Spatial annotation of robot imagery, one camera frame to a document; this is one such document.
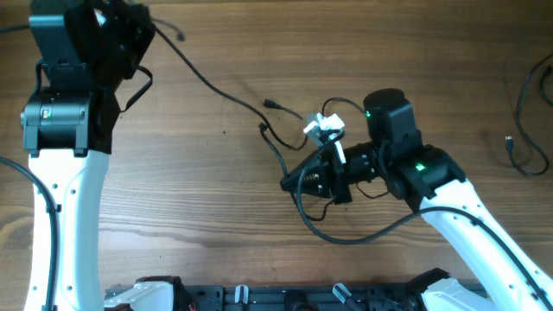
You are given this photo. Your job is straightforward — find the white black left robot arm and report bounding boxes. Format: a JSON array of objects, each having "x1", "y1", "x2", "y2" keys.
[{"x1": 21, "y1": 1, "x2": 176, "y2": 310}]

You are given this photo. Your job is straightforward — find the black USB cable bundle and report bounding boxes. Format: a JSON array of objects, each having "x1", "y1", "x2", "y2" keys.
[{"x1": 149, "y1": 16, "x2": 310, "y2": 152}]

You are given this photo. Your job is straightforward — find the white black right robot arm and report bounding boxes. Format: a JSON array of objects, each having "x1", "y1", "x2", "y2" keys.
[{"x1": 281, "y1": 88, "x2": 552, "y2": 310}]

